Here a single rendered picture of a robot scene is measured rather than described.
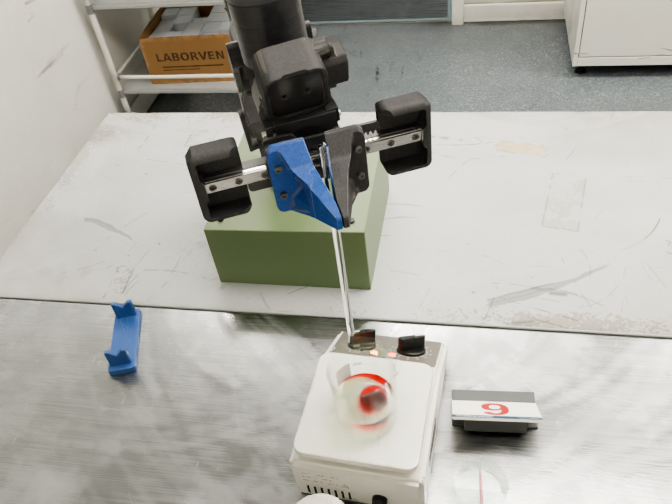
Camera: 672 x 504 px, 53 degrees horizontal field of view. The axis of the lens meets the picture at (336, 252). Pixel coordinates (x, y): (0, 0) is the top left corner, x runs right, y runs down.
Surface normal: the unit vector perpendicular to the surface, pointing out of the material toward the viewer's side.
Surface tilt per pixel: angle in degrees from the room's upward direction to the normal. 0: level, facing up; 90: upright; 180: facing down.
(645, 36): 90
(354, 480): 90
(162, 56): 91
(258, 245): 90
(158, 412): 0
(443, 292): 0
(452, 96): 0
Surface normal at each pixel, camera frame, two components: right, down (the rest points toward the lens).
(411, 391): -0.11, -0.72
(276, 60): -0.04, -0.44
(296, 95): 0.33, 0.84
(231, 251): -0.17, 0.69
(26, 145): 0.98, 0.04
